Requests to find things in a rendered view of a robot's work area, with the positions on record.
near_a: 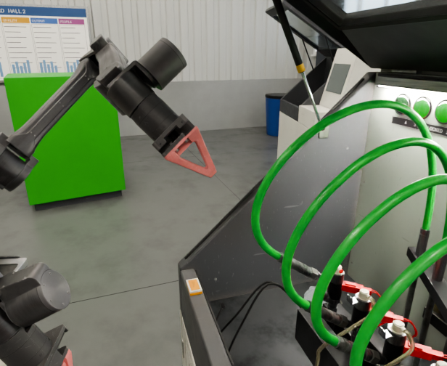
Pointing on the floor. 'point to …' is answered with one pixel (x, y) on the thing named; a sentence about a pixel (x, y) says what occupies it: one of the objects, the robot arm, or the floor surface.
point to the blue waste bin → (273, 102)
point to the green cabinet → (69, 143)
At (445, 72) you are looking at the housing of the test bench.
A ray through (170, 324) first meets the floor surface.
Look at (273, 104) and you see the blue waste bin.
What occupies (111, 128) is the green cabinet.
